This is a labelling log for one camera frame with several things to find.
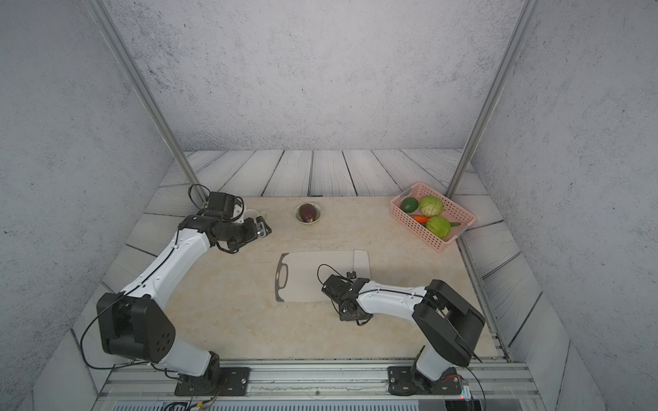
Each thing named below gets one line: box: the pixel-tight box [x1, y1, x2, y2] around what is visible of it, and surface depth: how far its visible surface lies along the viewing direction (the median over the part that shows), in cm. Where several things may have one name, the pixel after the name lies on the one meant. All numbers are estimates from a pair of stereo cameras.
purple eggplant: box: [299, 202, 318, 223], surface depth 112 cm
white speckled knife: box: [352, 249, 371, 280], surface depth 101 cm
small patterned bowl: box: [293, 202, 323, 226], surface depth 112 cm
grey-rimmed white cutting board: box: [274, 250, 354, 303], surface depth 98 cm
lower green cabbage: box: [425, 215, 452, 240], surface depth 101 cm
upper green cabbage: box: [419, 195, 443, 218], surface depth 110 cm
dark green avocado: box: [400, 196, 419, 214], surface depth 116 cm
